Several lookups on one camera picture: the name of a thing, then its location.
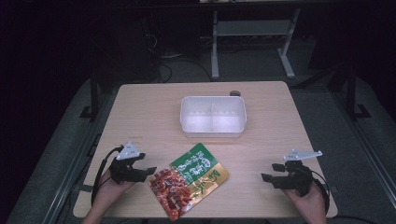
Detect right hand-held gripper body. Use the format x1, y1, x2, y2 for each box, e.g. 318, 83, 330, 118
281, 148, 324, 198

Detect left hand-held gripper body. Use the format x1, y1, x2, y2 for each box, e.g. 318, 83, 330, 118
108, 141, 148, 185

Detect green and red snack packet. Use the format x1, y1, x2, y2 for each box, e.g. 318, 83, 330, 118
147, 142, 231, 222

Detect white plastic divided container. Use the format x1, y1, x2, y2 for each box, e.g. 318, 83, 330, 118
179, 95, 248, 139

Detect person's right hand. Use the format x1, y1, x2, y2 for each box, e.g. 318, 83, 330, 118
283, 182, 327, 219

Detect person's left hand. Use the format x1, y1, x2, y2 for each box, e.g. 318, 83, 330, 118
91, 169, 136, 217

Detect black metal stand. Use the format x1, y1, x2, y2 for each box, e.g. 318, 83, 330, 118
78, 70, 101, 123
337, 63, 372, 121

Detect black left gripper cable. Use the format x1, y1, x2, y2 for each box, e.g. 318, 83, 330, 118
91, 145, 125, 207

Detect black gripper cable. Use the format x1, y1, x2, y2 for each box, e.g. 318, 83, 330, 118
310, 169, 375, 224
91, 145, 125, 207

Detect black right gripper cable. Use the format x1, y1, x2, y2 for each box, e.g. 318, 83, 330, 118
310, 169, 375, 224

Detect aluminium rail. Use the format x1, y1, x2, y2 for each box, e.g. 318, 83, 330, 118
41, 90, 120, 224
329, 90, 396, 202

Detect black floor cables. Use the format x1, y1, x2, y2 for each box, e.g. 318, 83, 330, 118
141, 29, 213, 84

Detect white metal table frame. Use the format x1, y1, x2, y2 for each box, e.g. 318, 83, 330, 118
210, 7, 302, 80

